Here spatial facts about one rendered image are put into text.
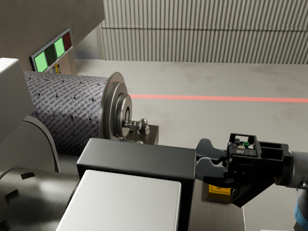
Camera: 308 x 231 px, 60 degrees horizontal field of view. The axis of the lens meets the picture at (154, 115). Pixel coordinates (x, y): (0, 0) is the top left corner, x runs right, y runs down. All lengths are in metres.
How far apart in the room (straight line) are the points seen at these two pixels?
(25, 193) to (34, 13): 0.69
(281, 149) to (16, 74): 0.50
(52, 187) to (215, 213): 0.60
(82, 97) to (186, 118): 2.19
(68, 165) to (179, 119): 2.18
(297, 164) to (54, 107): 0.45
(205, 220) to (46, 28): 0.71
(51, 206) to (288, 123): 2.66
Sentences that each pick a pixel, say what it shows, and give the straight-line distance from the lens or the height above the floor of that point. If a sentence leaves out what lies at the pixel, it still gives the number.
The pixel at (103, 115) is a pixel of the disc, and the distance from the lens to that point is 0.40.
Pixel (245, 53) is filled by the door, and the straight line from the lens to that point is 3.75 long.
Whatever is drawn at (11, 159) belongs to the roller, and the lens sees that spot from 0.24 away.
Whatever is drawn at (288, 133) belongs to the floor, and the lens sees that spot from 2.66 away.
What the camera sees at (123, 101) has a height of 1.29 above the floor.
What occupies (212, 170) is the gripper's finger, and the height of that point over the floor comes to 1.11.
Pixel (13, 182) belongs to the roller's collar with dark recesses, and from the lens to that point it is 0.23.
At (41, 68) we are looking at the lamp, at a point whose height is 1.17.
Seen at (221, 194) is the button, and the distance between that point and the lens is 0.78.
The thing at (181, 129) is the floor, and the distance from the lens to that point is 2.43.
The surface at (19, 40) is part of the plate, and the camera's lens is 0.79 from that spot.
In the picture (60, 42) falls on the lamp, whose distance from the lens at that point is 0.96.
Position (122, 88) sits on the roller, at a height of 1.29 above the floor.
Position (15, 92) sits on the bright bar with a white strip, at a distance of 0.17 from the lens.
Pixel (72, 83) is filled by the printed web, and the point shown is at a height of 1.31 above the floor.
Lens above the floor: 1.52
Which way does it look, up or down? 36 degrees down
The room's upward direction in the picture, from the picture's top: straight up
